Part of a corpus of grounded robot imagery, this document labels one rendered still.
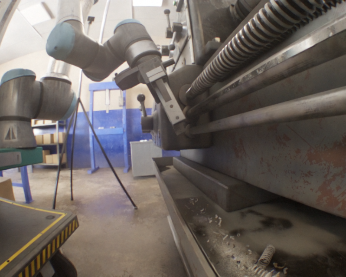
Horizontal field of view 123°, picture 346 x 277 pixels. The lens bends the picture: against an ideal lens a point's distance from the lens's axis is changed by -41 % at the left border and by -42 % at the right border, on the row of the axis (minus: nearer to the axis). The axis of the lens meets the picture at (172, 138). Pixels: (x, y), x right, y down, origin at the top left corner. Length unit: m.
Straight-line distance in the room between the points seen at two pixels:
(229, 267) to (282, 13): 0.31
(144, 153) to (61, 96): 1.88
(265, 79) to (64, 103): 0.66
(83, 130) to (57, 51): 3.68
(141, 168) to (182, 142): 1.95
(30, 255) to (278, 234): 0.53
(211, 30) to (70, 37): 0.47
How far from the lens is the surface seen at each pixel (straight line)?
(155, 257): 0.88
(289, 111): 0.17
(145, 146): 2.40
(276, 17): 0.20
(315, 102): 0.16
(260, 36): 0.22
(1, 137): 0.59
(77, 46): 0.42
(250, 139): 0.36
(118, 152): 3.81
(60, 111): 0.69
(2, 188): 1.85
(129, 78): 0.40
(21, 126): 0.60
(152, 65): 0.34
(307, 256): 0.29
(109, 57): 0.48
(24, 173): 1.89
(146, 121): 0.62
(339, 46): 0.16
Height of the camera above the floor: 0.58
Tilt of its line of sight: level
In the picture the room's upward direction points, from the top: 3 degrees counter-clockwise
